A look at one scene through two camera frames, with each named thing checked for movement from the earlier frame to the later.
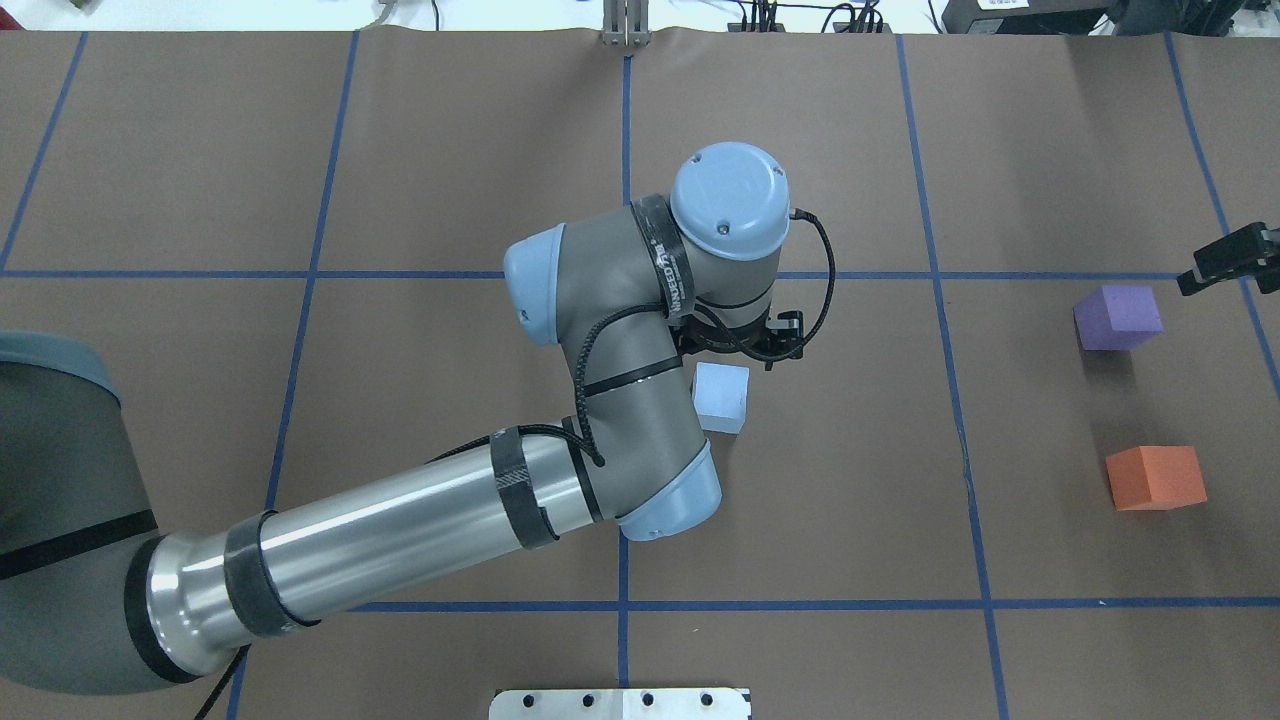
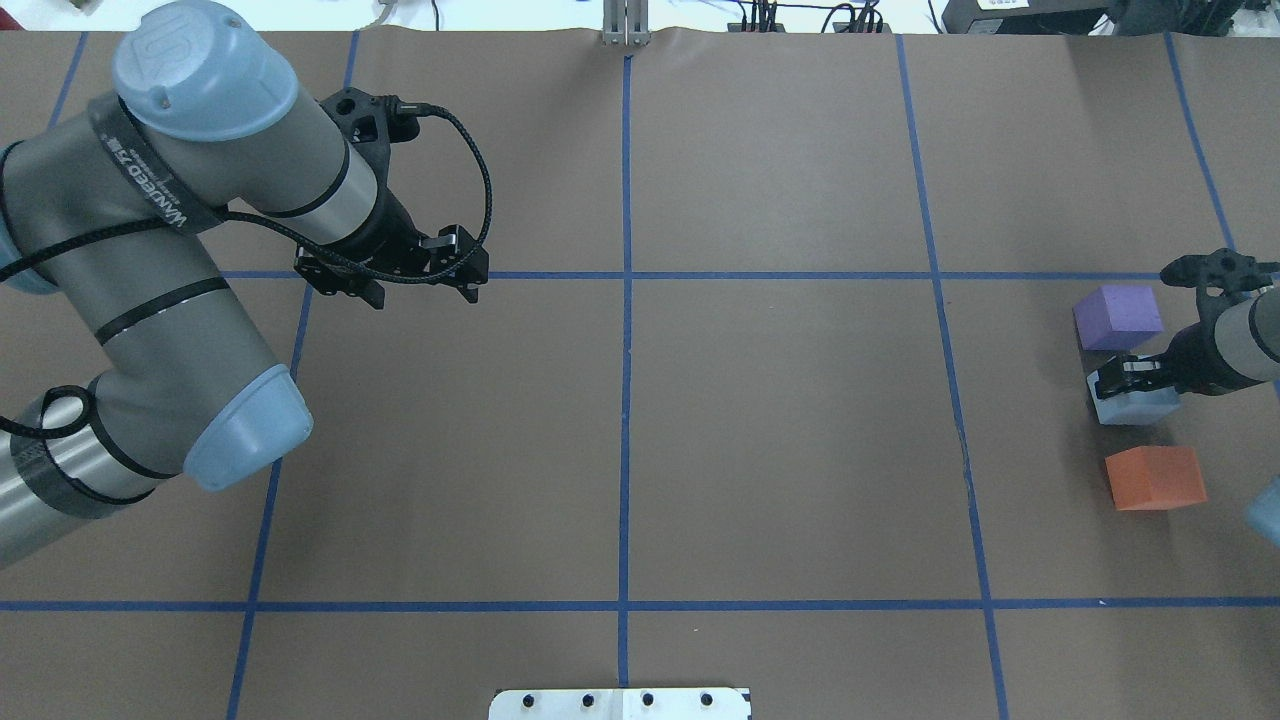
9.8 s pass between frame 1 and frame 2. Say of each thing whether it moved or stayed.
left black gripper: moved
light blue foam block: moved
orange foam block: stayed
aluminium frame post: stayed
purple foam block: stayed
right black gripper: moved
